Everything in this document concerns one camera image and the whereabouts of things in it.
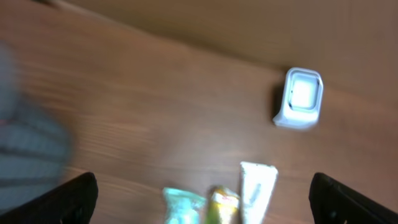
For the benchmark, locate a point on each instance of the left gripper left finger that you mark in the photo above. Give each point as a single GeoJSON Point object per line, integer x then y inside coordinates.
{"type": "Point", "coordinates": [71, 202]}

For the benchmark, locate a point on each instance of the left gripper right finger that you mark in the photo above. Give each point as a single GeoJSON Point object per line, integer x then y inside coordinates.
{"type": "Point", "coordinates": [332, 202]}

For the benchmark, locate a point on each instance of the white Pantene tube gold cap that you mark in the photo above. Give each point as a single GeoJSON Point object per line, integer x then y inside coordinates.
{"type": "Point", "coordinates": [258, 183]}

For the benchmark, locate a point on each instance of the green yellow snack bar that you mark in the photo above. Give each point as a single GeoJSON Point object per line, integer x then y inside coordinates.
{"type": "Point", "coordinates": [223, 206]}

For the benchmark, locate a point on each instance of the teal snack packet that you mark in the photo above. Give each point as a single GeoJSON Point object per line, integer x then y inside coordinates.
{"type": "Point", "coordinates": [183, 207]}

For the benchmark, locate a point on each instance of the white barcode scanner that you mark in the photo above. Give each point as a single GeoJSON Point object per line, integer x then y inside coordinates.
{"type": "Point", "coordinates": [301, 99]}

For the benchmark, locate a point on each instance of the grey plastic basket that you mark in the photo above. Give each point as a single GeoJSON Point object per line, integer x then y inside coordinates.
{"type": "Point", "coordinates": [34, 147]}

